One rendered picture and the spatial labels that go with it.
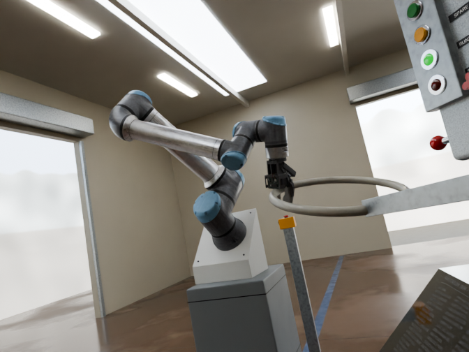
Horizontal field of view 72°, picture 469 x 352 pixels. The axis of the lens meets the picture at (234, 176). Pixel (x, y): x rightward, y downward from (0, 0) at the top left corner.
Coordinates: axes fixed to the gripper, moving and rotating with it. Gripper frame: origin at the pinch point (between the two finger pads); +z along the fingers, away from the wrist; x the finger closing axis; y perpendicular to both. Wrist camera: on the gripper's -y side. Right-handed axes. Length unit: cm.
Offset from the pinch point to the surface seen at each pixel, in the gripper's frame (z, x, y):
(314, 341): 128, -40, -79
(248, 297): 41.5, -16.2, 10.6
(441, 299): 20, 57, 10
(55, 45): -170, -421, -81
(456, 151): -26, 65, 36
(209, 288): 39, -35, 17
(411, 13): -52, 58, 35
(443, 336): 22, 61, 24
